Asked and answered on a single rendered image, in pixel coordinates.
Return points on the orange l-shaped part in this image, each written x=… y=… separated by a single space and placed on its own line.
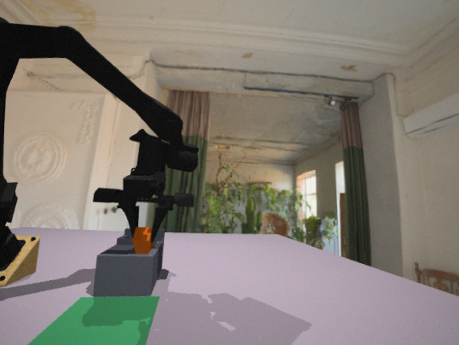
x=142 y=240

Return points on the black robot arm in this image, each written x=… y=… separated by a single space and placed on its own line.
x=19 y=41

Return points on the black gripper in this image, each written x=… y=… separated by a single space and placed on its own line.
x=128 y=204

